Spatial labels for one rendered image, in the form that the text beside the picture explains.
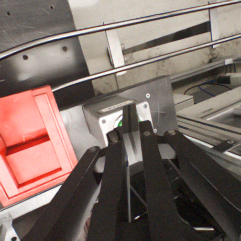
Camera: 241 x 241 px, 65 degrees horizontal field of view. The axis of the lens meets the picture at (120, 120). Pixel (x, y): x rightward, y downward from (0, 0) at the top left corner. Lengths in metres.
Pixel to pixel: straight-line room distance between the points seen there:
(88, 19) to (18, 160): 1.12
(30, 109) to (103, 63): 1.02
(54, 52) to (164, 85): 0.32
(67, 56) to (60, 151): 0.34
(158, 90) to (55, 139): 0.24
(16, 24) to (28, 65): 0.10
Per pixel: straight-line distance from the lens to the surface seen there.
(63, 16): 0.61
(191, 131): 0.48
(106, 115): 0.26
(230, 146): 0.41
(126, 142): 0.16
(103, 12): 1.39
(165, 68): 1.56
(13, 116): 0.36
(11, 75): 0.59
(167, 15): 0.57
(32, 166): 0.35
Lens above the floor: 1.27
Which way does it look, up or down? 64 degrees down
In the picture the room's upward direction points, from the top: 118 degrees clockwise
